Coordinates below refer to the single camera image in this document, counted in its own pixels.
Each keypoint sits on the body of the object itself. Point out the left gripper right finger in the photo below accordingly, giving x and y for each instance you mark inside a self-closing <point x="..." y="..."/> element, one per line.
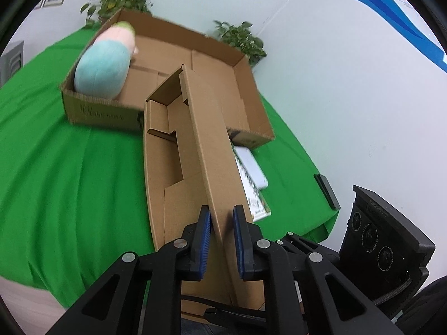
<point x="304" y="293"/>

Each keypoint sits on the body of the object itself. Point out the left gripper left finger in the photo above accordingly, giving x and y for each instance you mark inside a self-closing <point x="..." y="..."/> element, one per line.
<point x="142" y="294"/>

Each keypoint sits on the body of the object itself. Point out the green white tissue box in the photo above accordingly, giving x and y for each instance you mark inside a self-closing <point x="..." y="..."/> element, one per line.
<point x="257" y="204"/>

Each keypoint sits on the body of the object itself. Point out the narrow cardboard box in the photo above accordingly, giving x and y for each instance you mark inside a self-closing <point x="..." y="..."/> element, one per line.
<point x="189" y="163"/>

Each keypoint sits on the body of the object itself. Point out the white plastic device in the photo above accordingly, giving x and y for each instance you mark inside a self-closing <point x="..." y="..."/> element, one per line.
<point x="252" y="167"/>

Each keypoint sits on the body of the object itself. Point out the plush doll green hair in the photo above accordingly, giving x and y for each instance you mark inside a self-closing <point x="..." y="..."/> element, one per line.
<point x="103" y="68"/>

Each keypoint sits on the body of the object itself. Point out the black flat device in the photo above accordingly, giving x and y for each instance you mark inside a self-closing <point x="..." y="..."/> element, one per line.
<point x="327" y="191"/>

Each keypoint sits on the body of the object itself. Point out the green tablecloth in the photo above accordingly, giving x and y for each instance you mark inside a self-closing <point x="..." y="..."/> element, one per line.
<point x="73" y="198"/>

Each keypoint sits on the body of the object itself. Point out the large cardboard box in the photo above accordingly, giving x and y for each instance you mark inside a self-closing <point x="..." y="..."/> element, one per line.
<point x="143" y="73"/>

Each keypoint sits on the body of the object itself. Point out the potted plant right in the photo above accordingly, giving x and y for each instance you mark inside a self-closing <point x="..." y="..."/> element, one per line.
<point x="241" y="38"/>

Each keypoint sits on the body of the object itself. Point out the potted plant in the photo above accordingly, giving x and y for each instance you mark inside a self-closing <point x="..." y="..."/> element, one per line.
<point x="241" y="38"/>
<point x="97" y="12"/>

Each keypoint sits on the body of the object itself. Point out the grey stacked stools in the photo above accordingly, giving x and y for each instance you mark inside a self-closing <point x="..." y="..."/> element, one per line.
<point x="11" y="61"/>

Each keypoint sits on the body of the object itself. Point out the potted plant left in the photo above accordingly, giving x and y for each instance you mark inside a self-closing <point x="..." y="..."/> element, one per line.
<point x="97" y="12"/>

